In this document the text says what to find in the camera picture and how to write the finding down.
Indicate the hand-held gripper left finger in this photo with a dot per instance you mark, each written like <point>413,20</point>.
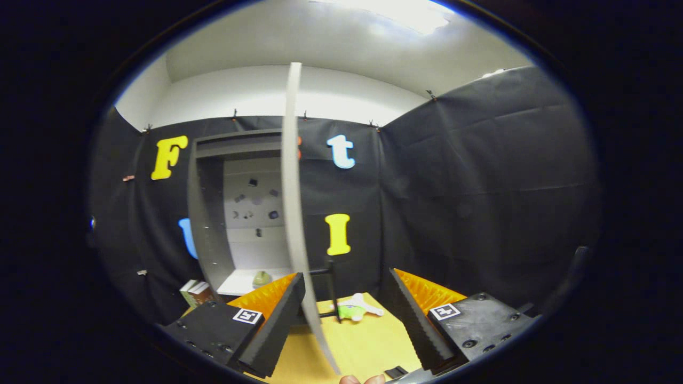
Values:
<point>283,320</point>

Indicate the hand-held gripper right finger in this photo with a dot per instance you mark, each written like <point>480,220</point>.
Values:
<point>413,320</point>

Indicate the small green object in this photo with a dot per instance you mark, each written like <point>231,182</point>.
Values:
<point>262,279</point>

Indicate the green and white toy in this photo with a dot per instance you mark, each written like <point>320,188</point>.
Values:
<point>352,312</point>

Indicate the thick brown book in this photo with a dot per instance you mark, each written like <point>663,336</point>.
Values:
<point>206,295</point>

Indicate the thin brown book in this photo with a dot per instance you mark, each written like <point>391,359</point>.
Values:
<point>198,292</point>

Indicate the green book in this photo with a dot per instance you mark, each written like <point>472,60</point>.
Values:
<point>188,290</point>

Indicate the dark grey cabinet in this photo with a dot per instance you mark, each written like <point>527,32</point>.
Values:
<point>205,224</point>

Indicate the black backdrop cloth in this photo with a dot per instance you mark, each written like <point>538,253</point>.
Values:
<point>480,186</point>

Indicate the row of black cloth clips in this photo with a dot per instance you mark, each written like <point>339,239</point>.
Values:
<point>305,114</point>

